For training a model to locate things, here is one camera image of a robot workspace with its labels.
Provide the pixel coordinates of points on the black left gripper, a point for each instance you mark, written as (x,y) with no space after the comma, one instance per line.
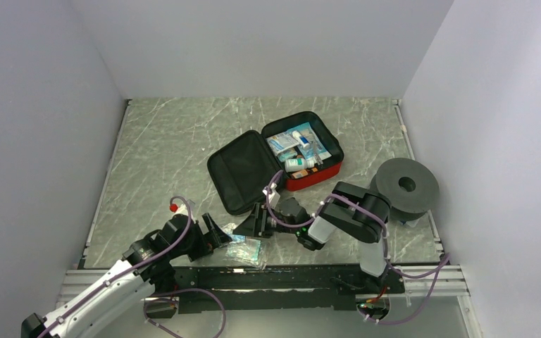
(208,241)

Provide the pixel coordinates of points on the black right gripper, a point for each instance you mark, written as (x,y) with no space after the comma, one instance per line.
(252,226)

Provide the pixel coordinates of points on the adhesive bandages clear bag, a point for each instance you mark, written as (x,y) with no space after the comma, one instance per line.
(249,253)

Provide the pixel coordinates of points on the white bottle green label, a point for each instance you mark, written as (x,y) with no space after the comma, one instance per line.
(293,165)

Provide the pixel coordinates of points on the brown bottle orange cap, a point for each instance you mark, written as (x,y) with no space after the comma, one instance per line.
(303,173)

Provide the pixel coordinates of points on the teal header small items bag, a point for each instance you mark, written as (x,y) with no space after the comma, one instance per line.
(288,154)

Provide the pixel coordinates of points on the red medicine kit case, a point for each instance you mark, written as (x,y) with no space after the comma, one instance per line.
(243,167)

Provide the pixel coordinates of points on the white gauze dressing packet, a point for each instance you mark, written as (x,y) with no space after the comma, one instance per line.
(281,142)

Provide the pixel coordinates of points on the blue cotton swab packet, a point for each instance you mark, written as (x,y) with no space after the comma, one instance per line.
(308,132)

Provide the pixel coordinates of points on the alcohol wipes clear bag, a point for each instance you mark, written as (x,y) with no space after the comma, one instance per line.
(235,238)

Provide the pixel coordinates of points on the black handled scissors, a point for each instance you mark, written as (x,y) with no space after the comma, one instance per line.
(316,153)

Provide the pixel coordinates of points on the white bandage roll blue label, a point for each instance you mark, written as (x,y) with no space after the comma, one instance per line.
(303,141)

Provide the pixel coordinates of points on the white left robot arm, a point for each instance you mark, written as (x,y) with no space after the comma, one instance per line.
(143,271)

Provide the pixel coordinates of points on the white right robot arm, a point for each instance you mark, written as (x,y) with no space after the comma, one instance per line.
(356,211)

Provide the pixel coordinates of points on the grey filament spool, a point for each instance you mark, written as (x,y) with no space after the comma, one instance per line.
(411,188)

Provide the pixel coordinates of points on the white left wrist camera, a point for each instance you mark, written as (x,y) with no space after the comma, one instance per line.
(187,208)

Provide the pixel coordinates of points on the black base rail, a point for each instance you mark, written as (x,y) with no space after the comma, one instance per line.
(337,286)

